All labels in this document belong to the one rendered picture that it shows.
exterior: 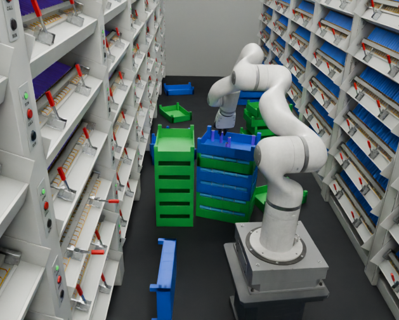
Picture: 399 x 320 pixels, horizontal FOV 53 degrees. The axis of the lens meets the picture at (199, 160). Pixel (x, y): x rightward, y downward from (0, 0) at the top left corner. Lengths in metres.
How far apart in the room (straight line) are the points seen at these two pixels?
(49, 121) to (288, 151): 0.69
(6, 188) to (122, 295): 1.16
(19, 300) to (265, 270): 0.82
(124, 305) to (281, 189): 0.88
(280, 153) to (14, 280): 0.79
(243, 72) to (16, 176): 0.96
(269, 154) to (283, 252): 0.39
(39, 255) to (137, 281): 1.06
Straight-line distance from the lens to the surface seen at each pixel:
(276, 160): 1.24
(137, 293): 1.85
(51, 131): 0.99
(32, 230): 0.86
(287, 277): 1.44
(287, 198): 1.33
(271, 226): 1.40
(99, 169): 1.55
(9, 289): 0.86
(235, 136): 2.21
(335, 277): 2.03
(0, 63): 0.72
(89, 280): 1.42
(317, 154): 1.29
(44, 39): 0.95
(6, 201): 0.74
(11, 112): 0.75
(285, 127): 1.37
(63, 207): 1.06
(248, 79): 1.51
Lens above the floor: 1.30
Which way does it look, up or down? 27 degrees down
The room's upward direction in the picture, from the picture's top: 1 degrees clockwise
